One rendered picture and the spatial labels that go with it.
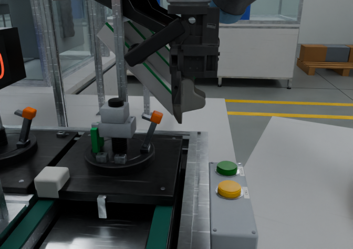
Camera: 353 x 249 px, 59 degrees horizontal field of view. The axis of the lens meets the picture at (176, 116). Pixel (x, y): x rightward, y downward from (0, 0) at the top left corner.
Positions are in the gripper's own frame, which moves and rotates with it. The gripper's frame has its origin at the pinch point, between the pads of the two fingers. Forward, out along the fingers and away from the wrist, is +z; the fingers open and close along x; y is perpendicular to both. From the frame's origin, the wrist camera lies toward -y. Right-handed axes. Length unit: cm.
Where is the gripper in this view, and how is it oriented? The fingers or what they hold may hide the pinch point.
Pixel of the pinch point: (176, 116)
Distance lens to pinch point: 59.3
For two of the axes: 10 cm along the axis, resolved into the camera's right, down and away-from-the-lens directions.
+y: 10.0, 0.3, -0.8
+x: 0.8, -3.7, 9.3
